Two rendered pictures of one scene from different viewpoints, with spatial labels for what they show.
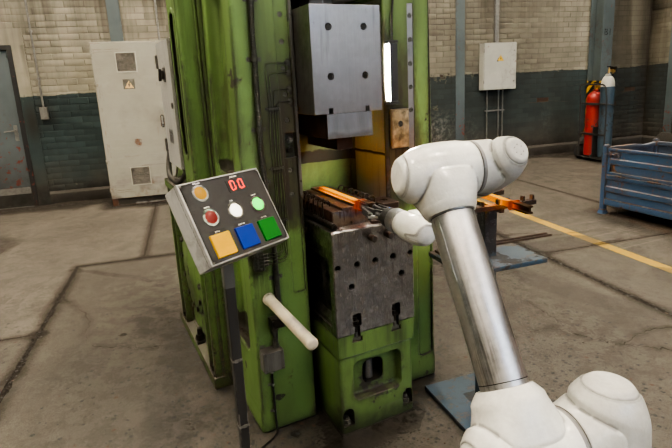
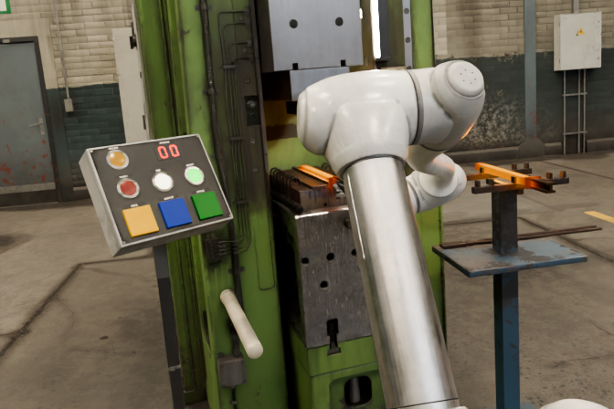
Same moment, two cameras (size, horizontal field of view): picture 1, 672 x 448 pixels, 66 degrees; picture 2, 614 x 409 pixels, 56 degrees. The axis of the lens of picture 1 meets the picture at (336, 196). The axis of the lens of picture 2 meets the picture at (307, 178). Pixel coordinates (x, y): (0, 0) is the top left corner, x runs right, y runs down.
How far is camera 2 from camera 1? 40 cm
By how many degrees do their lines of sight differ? 10
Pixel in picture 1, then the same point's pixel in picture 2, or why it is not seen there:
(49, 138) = (73, 131)
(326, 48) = not seen: outside the picture
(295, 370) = (263, 386)
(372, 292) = (352, 293)
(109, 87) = (132, 76)
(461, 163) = (382, 96)
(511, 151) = (455, 78)
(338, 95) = (304, 47)
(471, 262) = (383, 231)
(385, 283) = not seen: hidden behind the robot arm
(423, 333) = not seen: hidden behind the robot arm
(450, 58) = (517, 34)
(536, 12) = not seen: outside the picture
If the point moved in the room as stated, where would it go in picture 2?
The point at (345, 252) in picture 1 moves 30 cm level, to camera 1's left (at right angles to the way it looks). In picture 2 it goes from (314, 241) to (224, 244)
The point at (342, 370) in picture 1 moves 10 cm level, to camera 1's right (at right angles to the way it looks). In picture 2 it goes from (314, 390) to (344, 390)
